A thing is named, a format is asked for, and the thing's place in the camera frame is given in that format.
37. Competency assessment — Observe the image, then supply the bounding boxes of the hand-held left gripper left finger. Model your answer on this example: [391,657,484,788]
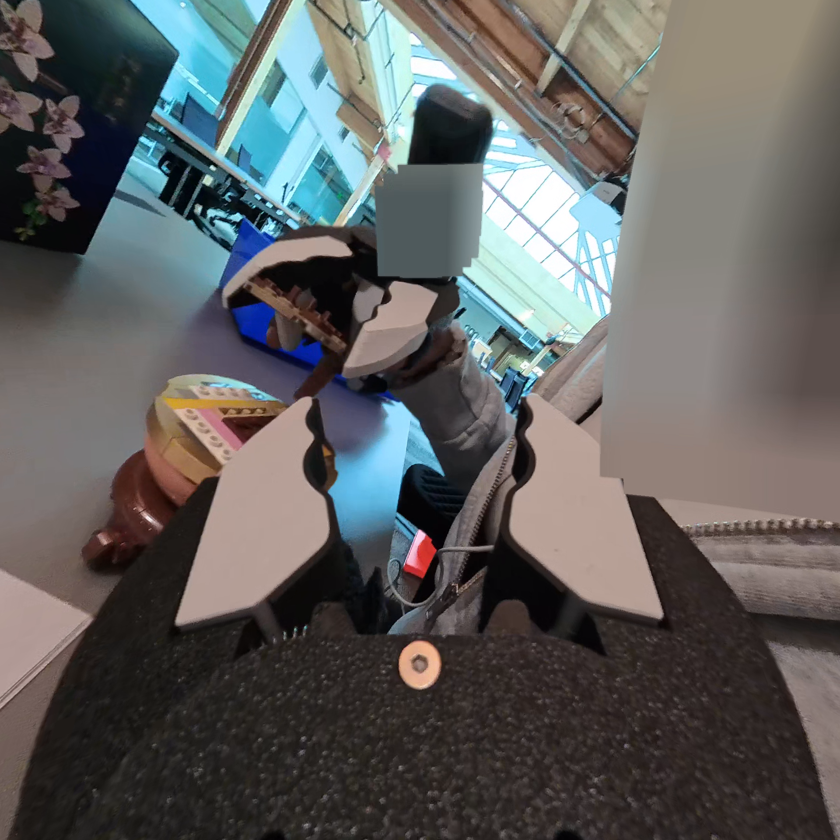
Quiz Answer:
[175,398,340,634]

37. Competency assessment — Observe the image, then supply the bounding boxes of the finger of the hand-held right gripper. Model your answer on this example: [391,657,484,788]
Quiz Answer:
[220,231,358,311]
[342,279,445,382]

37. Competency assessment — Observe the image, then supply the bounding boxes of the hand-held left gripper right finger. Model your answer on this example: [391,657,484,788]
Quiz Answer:
[499,397,666,637]

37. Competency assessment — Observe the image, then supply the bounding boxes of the tan round plate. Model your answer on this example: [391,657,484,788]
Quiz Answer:
[247,272,353,358]

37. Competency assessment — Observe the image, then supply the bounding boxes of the blue plastic bin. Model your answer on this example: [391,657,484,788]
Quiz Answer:
[224,217,395,395]

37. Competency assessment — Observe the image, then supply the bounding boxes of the brick pot model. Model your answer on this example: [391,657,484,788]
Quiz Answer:
[83,374,336,571]

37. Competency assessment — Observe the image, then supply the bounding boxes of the background office desks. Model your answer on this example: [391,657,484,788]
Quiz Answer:
[132,105,305,237]

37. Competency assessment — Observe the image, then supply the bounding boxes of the black mesh chair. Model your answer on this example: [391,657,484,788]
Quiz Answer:
[398,464,476,546]

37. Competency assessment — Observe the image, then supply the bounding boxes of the white ceiling projector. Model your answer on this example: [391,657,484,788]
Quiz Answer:
[567,182,628,245]

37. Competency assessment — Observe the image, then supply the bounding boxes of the white instruction booklet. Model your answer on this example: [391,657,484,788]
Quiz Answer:
[0,567,95,710]

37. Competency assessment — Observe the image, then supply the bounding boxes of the black flower print box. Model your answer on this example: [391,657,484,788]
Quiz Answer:
[0,0,179,256]

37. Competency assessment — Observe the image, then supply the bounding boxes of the white earphone cable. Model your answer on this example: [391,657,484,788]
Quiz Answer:
[388,541,497,611]

